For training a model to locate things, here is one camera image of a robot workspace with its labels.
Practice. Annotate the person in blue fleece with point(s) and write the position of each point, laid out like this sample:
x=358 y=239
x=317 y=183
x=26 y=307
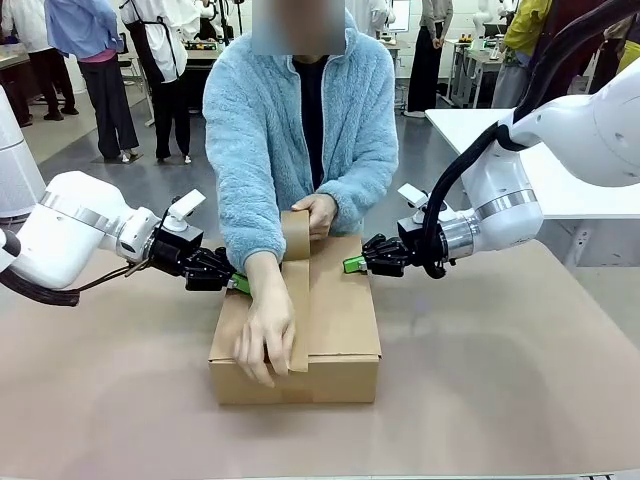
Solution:
x=260 y=125

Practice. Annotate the person's right forearm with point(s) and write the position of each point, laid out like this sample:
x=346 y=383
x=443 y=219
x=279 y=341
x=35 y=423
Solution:
x=255 y=240

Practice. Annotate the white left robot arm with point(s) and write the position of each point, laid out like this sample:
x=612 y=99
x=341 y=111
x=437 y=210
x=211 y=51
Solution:
x=65 y=225

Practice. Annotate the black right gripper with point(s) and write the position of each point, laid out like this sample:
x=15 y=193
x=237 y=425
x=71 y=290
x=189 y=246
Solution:
x=412 y=240

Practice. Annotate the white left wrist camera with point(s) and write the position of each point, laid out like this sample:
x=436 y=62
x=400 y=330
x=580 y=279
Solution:
x=187 y=205

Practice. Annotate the white side table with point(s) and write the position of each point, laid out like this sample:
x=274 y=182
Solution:
x=460 y=125

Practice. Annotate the person in yellow skirt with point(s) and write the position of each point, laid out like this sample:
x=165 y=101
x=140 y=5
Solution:
x=627 y=55

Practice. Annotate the person's left forearm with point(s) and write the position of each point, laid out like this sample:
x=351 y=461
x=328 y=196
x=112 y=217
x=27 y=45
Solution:
x=360 y=200

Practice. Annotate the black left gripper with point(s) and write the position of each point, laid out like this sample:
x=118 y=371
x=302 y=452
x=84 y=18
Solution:
x=172 y=250

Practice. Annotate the person in yellow-green jacket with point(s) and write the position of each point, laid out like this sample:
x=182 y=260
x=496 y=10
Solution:
x=525 y=25

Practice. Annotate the person in white coat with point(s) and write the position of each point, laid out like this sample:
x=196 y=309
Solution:
x=165 y=50

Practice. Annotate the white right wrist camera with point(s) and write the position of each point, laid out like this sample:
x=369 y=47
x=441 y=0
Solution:
x=412 y=194

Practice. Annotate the person in white top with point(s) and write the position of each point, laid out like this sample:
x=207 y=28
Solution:
x=50 y=80

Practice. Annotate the person's right hand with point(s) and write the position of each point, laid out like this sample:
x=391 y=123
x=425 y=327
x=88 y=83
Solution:
x=265 y=335

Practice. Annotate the person in blue shirt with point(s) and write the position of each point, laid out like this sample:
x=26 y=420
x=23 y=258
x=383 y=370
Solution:
x=85 y=30

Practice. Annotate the person in dark maroon clothes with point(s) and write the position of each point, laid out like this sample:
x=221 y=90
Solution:
x=565 y=60

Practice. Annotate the person's left hand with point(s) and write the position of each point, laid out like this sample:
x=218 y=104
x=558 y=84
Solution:
x=322 y=212

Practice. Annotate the brown cardboard box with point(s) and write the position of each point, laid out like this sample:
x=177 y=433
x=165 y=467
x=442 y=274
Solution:
x=345 y=325

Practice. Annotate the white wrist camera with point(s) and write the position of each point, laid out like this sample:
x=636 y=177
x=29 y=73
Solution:
x=412 y=194
x=187 y=205

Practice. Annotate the brown packing tape roll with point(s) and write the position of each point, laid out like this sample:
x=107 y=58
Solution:
x=297 y=240

